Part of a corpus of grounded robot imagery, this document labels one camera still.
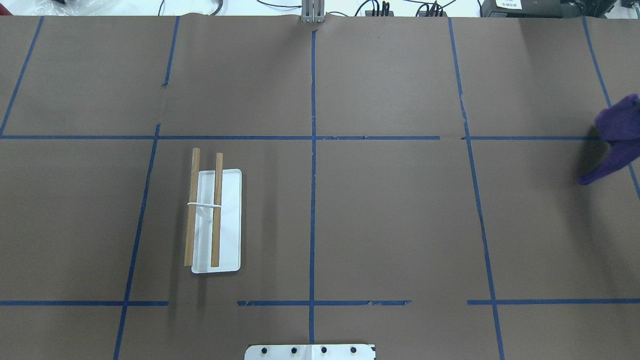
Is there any white rack wire frame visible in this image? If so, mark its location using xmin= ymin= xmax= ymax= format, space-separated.
xmin=187 ymin=202 xmax=222 ymax=223

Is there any blue tape long line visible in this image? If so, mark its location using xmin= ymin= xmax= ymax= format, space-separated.
xmin=308 ymin=29 xmax=318 ymax=344

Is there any purple towel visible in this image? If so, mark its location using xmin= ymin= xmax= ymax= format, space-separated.
xmin=578 ymin=93 xmax=640 ymax=186

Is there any aluminium profile post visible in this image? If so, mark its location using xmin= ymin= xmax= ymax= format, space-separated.
xmin=301 ymin=0 xmax=326 ymax=24

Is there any wooden rack rod outer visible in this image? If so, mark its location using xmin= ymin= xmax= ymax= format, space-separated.
xmin=183 ymin=148 xmax=201 ymax=267

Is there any white rack base tray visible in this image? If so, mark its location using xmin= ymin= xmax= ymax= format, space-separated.
xmin=190 ymin=169 xmax=243 ymax=274

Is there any wooden rack rod inner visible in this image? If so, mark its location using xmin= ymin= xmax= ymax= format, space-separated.
xmin=210 ymin=152 xmax=224 ymax=268

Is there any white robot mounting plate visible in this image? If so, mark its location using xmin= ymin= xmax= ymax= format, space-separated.
xmin=244 ymin=343 xmax=377 ymax=360

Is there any wooden rack rod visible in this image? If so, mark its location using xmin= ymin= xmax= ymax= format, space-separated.
xmin=183 ymin=148 xmax=201 ymax=267
xmin=210 ymin=152 xmax=224 ymax=268

